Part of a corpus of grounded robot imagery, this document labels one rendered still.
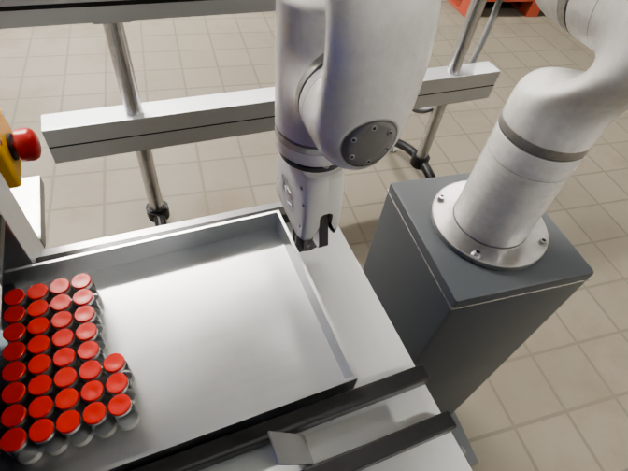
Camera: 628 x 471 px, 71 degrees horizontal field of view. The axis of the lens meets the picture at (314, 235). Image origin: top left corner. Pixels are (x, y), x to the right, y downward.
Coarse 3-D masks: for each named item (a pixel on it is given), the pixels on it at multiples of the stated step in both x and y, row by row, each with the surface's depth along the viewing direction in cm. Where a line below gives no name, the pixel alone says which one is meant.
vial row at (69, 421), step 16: (64, 288) 50; (64, 304) 49; (64, 320) 47; (64, 336) 46; (64, 352) 45; (64, 368) 44; (64, 384) 43; (80, 384) 45; (64, 400) 42; (80, 400) 43; (64, 416) 41; (80, 416) 43; (64, 432) 40; (80, 432) 42
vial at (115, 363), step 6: (114, 354) 46; (120, 354) 46; (108, 360) 45; (114, 360) 45; (120, 360) 45; (108, 366) 45; (114, 366) 45; (120, 366) 45; (126, 366) 46; (108, 372) 45; (114, 372) 45; (120, 372) 45; (126, 372) 46; (132, 372) 48; (132, 378) 48
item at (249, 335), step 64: (128, 256) 58; (192, 256) 60; (256, 256) 61; (128, 320) 53; (192, 320) 54; (256, 320) 55; (320, 320) 55; (192, 384) 49; (256, 384) 50; (320, 384) 50; (128, 448) 44
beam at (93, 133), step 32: (480, 64) 174; (224, 96) 142; (256, 96) 144; (448, 96) 172; (480, 96) 179; (64, 128) 125; (96, 128) 128; (128, 128) 132; (160, 128) 136; (192, 128) 140; (224, 128) 144; (256, 128) 149; (64, 160) 132
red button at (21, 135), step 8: (24, 128) 53; (16, 136) 52; (24, 136) 53; (32, 136) 53; (16, 144) 52; (24, 144) 53; (32, 144) 53; (24, 152) 53; (32, 152) 53; (40, 152) 55; (24, 160) 54; (32, 160) 55
